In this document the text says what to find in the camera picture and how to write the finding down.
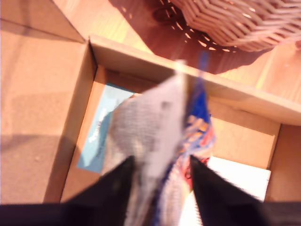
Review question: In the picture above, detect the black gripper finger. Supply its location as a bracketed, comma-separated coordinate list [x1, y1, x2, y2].
[60, 156, 136, 226]
[189, 154, 264, 226]

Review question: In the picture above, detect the blue Terry's orange bag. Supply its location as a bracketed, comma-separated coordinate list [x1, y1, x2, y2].
[152, 51, 217, 226]

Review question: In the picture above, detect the brown cardboard box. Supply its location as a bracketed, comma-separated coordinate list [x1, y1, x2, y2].
[0, 0, 301, 204]

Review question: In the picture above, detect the woven wicker basket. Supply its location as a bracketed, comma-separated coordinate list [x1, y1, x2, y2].
[169, 0, 301, 53]

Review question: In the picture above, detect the light blue leaflet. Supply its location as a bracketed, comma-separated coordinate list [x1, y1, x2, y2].
[76, 82, 137, 174]

